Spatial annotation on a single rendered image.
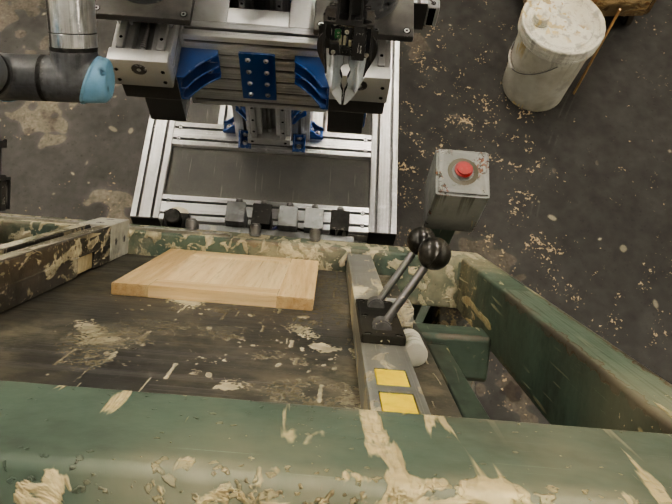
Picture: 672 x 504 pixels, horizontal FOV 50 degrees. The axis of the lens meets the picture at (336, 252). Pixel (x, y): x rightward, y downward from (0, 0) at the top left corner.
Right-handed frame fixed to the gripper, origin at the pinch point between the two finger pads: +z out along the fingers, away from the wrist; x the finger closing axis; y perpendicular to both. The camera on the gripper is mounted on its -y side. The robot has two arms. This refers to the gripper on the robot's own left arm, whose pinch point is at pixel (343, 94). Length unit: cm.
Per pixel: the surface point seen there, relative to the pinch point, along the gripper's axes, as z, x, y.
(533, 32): 37, 64, -145
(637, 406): -1, 28, 61
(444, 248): -1.0, 12.7, 40.0
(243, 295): 25.1, -12.7, 20.9
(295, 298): 24.9, -4.7, 20.7
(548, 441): -18, 12, 80
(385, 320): 6.9, 7.0, 44.0
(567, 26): 35, 77, -148
